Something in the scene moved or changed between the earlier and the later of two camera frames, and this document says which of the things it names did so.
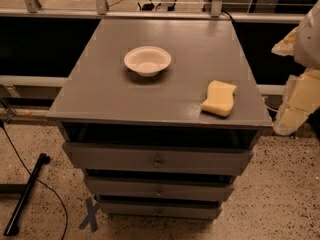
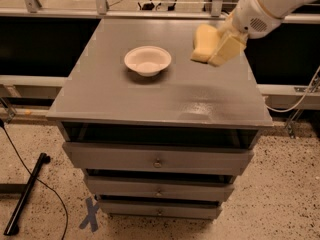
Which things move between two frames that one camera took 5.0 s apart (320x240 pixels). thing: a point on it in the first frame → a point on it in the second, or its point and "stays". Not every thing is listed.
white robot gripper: (309, 43) → (249, 17)
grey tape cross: (91, 217) stays
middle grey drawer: (160, 185) stays
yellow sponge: (220, 99) → (204, 39)
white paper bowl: (148, 61) stays
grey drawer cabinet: (146, 148) stays
